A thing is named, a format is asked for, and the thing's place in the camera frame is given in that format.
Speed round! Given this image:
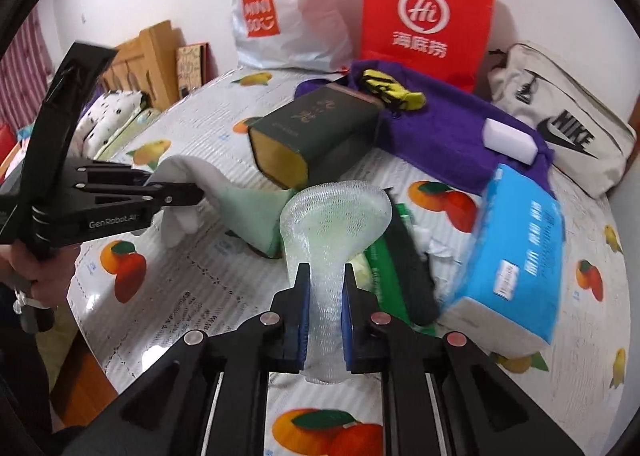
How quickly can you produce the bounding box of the white plastic bag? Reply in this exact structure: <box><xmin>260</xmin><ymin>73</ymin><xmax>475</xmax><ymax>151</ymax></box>
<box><xmin>231</xmin><ymin>0</ymin><xmax>357</xmax><ymax>73</ymax></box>

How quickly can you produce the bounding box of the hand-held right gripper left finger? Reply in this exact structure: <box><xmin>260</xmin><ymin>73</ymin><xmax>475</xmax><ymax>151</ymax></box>
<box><xmin>62</xmin><ymin>263</ymin><xmax>311</xmax><ymax>456</ymax></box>

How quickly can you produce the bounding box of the white foam net sleeve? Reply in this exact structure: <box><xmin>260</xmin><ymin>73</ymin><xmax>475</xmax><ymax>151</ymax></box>
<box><xmin>279</xmin><ymin>180</ymin><xmax>393</xmax><ymax>385</ymax></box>

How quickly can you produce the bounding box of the polka dot pillow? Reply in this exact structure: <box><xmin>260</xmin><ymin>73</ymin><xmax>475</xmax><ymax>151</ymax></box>
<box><xmin>79</xmin><ymin>89</ymin><xmax>152</xmax><ymax>160</ymax></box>

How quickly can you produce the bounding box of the purple towel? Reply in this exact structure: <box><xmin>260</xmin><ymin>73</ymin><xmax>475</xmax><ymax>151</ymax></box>
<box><xmin>294</xmin><ymin>59</ymin><xmax>557</xmax><ymax>198</ymax></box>

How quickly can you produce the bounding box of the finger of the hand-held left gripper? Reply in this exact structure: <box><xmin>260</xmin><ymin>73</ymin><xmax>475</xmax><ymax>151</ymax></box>
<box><xmin>74</xmin><ymin>161</ymin><xmax>154</xmax><ymax>186</ymax></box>
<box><xmin>86</xmin><ymin>182</ymin><xmax>206</xmax><ymax>210</ymax></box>

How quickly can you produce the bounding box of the white eraser block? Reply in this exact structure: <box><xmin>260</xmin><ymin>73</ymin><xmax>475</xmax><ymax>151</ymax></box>
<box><xmin>482</xmin><ymin>117</ymin><xmax>542</xmax><ymax>167</ymax></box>

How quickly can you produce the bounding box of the black cloth item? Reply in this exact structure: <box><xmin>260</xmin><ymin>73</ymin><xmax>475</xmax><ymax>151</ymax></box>
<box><xmin>385</xmin><ymin>206</ymin><xmax>442</xmax><ymax>328</ymax></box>

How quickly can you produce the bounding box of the dark green box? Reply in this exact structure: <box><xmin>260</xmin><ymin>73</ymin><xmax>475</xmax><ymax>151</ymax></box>
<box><xmin>247</xmin><ymin>84</ymin><xmax>387</xmax><ymax>190</ymax></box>

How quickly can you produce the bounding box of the brown patterned box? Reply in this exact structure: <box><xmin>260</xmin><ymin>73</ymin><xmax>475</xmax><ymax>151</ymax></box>
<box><xmin>175</xmin><ymin>42</ymin><xmax>211</xmax><ymax>98</ymax></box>

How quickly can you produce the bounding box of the wooden chair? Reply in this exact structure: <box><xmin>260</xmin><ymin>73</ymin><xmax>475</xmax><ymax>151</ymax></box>
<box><xmin>100</xmin><ymin>20</ymin><xmax>182</xmax><ymax>112</ymax></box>

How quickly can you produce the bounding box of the person's left hand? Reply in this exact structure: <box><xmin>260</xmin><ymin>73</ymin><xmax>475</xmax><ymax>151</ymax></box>
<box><xmin>0</xmin><ymin>241</ymin><xmax>77</xmax><ymax>310</ymax></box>

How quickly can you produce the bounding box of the blue tissue pack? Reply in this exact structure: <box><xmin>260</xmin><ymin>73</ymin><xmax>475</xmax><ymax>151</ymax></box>
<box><xmin>439</xmin><ymin>163</ymin><xmax>567</xmax><ymax>356</ymax></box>

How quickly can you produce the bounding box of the white and green sock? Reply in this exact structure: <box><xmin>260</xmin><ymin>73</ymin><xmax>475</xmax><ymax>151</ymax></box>
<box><xmin>149</xmin><ymin>155</ymin><xmax>297</xmax><ymax>260</ymax></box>

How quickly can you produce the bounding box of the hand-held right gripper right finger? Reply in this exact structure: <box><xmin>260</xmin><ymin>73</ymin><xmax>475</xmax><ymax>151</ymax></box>
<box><xmin>342</xmin><ymin>263</ymin><xmax>587</xmax><ymax>456</ymax></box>

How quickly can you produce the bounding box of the yellow and black glove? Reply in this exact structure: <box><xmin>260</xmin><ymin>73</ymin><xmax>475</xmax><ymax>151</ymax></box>
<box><xmin>361</xmin><ymin>69</ymin><xmax>427</xmax><ymax>112</ymax></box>

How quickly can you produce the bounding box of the green wet wipe pack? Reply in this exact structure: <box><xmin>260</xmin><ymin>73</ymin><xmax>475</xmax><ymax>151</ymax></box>
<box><xmin>350</xmin><ymin>203</ymin><xmax>438</xmax><ymax>337</ymax></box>

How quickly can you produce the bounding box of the beige waist bag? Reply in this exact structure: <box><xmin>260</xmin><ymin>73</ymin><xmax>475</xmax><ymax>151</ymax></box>
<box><xmin>487</xmin><ymin>41</ymin><xmax>637</xmax><ymax>200</ymax></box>

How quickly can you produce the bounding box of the person's dark clothing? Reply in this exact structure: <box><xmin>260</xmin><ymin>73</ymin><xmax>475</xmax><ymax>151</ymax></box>
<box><xmin>0</xmin><ymin>309</ymin><xmax>68</xmax><ymax>456</ymax></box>

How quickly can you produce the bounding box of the pink striped curtain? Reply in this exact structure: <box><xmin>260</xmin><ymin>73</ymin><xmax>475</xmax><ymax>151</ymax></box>
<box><xmin>0</xmin><ymin>6</ymin><xmax>54</xmax><ymax>137</ymax></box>

